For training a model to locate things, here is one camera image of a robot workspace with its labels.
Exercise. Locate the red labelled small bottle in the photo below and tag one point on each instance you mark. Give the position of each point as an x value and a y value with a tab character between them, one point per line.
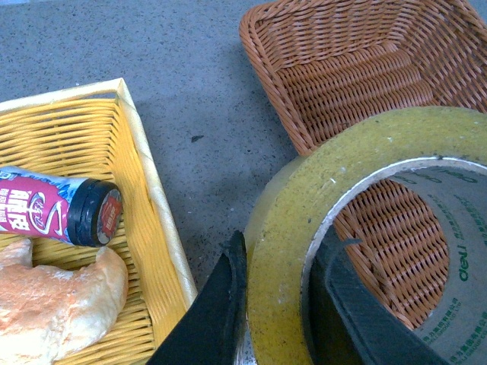
77	211

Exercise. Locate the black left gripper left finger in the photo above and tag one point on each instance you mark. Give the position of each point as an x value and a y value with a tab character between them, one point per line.
212	330

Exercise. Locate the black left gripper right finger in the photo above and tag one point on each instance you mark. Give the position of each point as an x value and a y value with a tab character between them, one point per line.
343	321

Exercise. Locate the yellow woven basket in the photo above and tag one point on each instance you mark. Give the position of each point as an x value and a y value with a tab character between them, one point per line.
95	131

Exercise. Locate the yellow packing tape roll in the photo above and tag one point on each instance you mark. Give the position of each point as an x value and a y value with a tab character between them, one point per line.
437	152

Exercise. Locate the toy bread croissant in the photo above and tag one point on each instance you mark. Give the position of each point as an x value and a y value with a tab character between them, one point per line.
48	313

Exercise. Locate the brown wicker basket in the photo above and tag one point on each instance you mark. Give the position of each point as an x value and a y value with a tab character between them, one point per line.
326	65

